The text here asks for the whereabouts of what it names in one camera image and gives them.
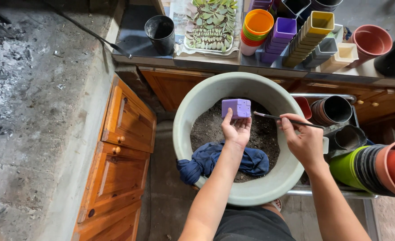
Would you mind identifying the bright green round pot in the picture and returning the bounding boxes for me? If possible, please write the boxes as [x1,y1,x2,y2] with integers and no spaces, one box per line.
[329,145,373,192]

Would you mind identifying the dark potting soil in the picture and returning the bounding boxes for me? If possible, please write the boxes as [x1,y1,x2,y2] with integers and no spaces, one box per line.
[190,98,281,183]

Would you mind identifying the wooden cabinet under counter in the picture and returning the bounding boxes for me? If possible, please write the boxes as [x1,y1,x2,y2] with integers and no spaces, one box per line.
[139,66,395,125]

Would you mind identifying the terracotta coloured round pot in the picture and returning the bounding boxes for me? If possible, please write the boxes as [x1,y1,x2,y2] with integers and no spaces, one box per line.
[346,24,393,69]

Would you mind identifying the tray of succulent leaves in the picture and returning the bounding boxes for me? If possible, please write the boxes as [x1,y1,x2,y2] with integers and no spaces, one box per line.
[184,0,239,54]

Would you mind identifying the stack of brown round pots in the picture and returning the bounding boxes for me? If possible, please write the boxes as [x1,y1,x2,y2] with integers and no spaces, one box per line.
[310,95,353,127]

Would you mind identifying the wooden cabinet with drawers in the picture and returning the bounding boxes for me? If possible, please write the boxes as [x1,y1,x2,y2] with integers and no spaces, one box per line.
[71,75,157,241]

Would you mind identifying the stack of yellow square pots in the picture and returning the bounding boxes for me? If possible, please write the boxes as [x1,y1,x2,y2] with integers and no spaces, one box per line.
[282,10,335,68]

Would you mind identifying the metal cart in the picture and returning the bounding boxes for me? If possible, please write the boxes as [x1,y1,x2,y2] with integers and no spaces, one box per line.
[285,93,379,200]

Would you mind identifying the person's left hand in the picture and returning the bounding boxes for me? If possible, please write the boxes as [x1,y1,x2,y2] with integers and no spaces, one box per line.
[221,108,252,149]

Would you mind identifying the heap of grey ash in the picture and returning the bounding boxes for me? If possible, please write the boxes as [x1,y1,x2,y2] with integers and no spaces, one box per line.
[0,28,35,144]

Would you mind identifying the stack of colourful round pots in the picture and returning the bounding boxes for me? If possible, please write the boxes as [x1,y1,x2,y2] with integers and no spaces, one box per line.
[240,9,274,56]

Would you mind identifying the person's right hand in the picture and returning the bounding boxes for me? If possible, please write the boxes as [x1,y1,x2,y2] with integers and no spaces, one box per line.
[276,113,325,168]

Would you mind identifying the single purple square pot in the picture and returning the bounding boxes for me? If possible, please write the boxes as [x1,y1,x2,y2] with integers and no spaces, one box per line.
[221,98,252,120]

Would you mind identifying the person's black shorts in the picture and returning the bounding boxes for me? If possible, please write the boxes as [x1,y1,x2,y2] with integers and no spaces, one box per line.
[213,206,297,241]

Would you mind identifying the thin dark paintbrush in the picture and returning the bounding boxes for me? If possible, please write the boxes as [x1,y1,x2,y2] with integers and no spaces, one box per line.
[253,111,326,130]

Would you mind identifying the dark blue cloth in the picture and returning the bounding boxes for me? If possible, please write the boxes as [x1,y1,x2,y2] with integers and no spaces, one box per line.
[176,141,270,186]

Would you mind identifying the cream square pot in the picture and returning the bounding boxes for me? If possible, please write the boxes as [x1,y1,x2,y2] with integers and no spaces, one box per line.
[320,42,359,74]

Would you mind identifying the red plastic pot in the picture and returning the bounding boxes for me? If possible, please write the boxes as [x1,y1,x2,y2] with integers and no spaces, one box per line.
[293,96,313,120]

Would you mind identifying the pale green square pot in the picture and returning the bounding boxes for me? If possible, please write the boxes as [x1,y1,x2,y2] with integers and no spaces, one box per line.
[328,24,344,41]

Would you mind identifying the black cable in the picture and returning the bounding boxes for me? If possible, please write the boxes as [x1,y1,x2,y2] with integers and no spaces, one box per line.
[39,0,133,60]

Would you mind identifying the small black flexible pot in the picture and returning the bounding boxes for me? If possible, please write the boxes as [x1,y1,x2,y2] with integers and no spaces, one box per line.
[327,125,368,158]

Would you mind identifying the short stack of violet pots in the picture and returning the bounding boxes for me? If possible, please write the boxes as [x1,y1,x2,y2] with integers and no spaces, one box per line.
[249,0,274,12]

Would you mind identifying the stack of black ribbed pots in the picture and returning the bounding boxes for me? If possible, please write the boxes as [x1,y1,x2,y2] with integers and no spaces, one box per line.
[353,144,395,197]

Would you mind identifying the stack of purple square pots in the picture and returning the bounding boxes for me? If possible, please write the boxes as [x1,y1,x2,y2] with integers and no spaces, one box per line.
[260,17,297,64]

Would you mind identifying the black square pot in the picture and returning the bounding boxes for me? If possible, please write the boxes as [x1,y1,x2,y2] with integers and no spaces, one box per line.
[276,0,312,19]

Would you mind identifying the stack of grey square pots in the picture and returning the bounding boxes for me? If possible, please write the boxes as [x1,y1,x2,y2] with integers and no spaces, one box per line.
[302,37,339,69]

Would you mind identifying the stack of dark round pots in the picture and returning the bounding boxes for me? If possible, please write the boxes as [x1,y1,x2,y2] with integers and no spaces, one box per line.
[310,0,344,12]

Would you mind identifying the large pale green basin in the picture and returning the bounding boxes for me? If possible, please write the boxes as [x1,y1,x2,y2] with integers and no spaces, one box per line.
[172,72,306,207]

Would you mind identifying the black round plastic pot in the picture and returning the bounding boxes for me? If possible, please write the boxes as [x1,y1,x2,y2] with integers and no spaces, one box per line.
[144,15,176,56]

